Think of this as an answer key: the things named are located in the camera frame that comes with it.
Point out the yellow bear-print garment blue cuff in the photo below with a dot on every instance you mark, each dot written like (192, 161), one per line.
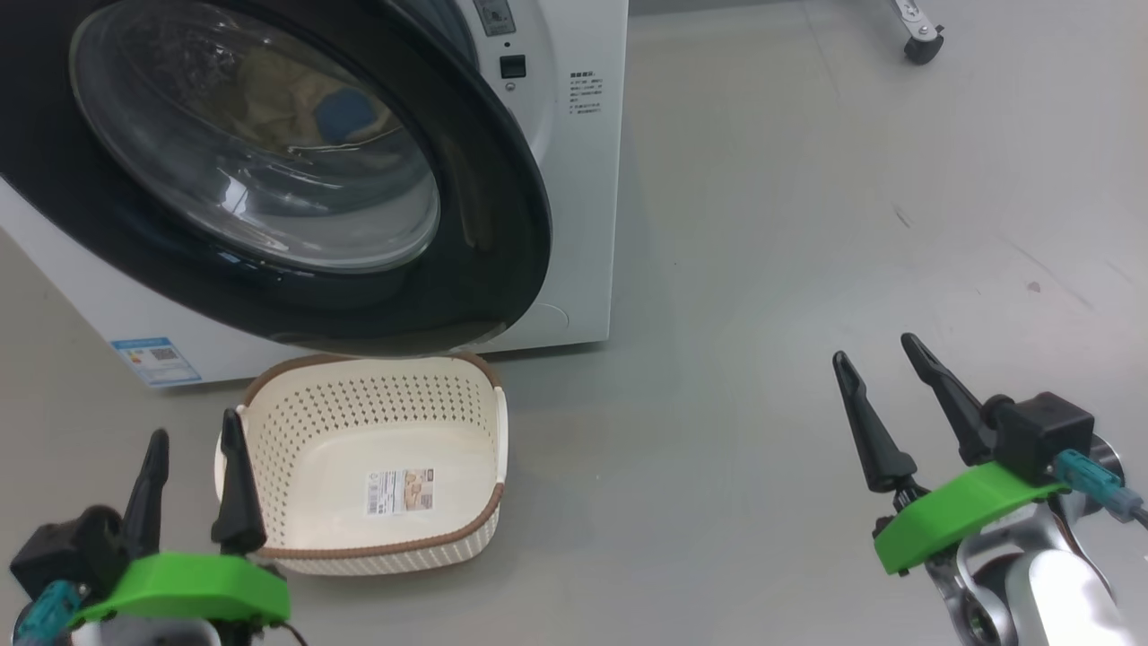
(345, 117)

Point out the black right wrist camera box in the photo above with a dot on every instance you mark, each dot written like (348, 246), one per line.
(1045, 435)

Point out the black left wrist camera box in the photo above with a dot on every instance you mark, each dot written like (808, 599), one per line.
(67, 547)

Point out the blue energy label sticker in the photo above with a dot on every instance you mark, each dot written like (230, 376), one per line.
(157, 361)

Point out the grey warning pictogram sticker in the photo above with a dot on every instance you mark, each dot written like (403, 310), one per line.
(495, 16)

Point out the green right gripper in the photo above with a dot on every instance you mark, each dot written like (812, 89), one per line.
(960, 511)

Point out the black door latch socket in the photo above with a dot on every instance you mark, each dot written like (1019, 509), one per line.
(512, 66)

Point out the grey stand leg black caster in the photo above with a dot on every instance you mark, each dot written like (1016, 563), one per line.
(922, 40)

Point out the black round glass washer door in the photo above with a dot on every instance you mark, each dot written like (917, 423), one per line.
(502, 206)

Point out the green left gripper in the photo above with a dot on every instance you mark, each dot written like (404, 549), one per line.
(197, 588)

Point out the warning label with Chinese text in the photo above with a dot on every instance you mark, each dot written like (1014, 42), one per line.
(585, 94)

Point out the yellow baby garment blue collar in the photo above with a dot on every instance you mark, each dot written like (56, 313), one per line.
(265, 94)

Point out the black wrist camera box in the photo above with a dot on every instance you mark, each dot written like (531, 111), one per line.
(1045, 435)
(67, 547)

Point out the cream perforated basket brown rim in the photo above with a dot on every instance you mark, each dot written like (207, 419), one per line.
(296, 449)

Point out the white product label in basket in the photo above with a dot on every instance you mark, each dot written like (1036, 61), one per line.
(399, 492)

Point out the white front-load washing machine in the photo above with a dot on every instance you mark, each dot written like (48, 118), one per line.
(583, 224)

